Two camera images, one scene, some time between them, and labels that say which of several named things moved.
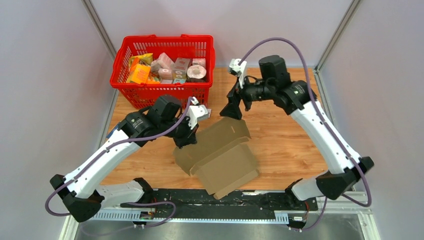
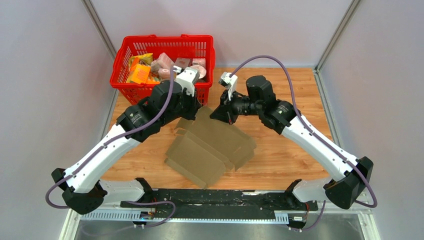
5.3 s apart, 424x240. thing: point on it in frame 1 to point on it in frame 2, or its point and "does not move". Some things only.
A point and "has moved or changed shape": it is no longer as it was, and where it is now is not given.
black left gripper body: x=182 y=132 to x=186 y=106
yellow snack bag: x=144 y=59 does not move
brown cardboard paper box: x=222 y=156 has moved or changed shape
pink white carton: x=165 y=61 does not move
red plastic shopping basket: x=140 y=96 does not move
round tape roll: x=196 y=71 does not move
